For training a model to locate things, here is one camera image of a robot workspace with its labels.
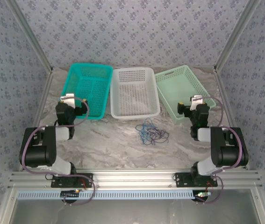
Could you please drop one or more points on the small circuit board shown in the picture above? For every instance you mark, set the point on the small circuit board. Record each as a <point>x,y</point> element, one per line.
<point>201,195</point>
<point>69,194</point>

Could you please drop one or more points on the mint green plastic basket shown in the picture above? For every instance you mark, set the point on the mint green plastic basket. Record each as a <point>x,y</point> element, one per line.
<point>176,88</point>

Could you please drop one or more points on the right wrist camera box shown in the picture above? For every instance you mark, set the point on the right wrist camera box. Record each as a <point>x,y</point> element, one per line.
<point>197,101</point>

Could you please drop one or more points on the white plastic basket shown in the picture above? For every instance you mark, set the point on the white plastic basket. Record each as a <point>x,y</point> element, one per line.
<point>134,93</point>

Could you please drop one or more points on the teal plastic basket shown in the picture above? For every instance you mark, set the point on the teal plastic basket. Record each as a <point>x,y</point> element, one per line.
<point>92,88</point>

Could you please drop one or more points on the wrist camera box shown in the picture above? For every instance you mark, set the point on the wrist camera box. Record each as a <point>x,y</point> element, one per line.
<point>197,101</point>
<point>67,99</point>

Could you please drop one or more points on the light blue slotted duct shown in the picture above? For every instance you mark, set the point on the light blue slotted duct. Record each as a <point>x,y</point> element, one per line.
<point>123,194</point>

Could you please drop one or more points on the aluminium frame post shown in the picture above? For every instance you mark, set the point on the aluminium frame post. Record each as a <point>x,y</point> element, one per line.
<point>29,35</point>
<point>237,35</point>

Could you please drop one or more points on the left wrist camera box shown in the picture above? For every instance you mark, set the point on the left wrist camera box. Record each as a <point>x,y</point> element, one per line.
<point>67,99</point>

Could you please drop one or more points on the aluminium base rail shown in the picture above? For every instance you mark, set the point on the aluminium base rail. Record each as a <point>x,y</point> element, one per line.
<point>134,179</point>

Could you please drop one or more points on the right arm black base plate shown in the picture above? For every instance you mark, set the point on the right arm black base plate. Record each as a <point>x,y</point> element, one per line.
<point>181,178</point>

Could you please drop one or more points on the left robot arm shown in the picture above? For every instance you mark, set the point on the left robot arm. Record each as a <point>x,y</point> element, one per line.
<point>38,151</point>

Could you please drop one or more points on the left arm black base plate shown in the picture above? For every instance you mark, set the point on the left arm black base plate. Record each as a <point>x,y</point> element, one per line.
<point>86,178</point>

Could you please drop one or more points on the grey metal panel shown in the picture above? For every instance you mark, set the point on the grey metal panel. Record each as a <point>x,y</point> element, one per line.
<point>134,212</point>

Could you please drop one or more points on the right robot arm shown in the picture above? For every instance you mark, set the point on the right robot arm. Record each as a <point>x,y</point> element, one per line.
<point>228,154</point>

